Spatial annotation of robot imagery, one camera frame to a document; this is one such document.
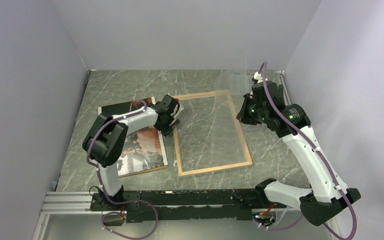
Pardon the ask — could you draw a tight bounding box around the glossy photo print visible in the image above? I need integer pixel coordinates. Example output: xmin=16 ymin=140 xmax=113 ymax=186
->
xmin=98 ymin=96 xmax=169 ymax=177

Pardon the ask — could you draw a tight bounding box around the white wooden picture frame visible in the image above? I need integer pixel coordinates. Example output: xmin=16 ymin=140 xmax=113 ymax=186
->
xmin=173 ymin=89 xmax=253 ymax=177

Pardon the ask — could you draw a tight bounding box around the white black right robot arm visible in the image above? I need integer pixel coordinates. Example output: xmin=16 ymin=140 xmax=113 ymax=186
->
xmin=236 ymin=81 xmax=361 ymax=226

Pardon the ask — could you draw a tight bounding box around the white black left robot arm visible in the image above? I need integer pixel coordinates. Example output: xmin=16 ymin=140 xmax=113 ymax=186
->
xmin=82 ymin=94 xmax=184 ymax=210

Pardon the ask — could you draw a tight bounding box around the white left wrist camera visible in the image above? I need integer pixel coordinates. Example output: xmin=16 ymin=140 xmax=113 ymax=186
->
xmin=172 ymin=102 xmax=184 ymax=118

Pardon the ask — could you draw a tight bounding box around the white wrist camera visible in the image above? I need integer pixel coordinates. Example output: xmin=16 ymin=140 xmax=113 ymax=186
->
xmin=252 ymin=72 xmax=268 ymax=84
xmin=172 ymin=102 xmax=184 ymax=118

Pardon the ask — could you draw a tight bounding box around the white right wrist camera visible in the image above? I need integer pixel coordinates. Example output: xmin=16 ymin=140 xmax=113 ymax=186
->
xmin=252 ymin=72 xmax=268 ymax=84

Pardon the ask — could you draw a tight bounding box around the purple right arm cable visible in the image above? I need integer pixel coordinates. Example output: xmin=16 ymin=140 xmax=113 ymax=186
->
xmin=253 ymin=61 xmax=359 ymax=240

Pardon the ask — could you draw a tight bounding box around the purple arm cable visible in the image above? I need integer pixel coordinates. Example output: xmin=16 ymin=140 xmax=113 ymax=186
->
xmin=253 ymin=61 xmax=359 ymax=240
xmin=85 ymin=99 xmax=160 ymax=239

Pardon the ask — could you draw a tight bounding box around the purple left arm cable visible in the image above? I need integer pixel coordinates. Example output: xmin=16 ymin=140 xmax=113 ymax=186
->
xmin=85 ymin=99 xmax=160 ymax=239

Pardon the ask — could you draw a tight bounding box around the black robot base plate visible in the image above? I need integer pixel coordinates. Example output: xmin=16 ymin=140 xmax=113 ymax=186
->
xmin=90 ymin=188 xmax=286 ymax=223

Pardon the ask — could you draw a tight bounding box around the aluminium extrusion rail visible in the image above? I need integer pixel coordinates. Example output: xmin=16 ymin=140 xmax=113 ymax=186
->
xmin=42 ymin=189 xmax=269 ymax=215

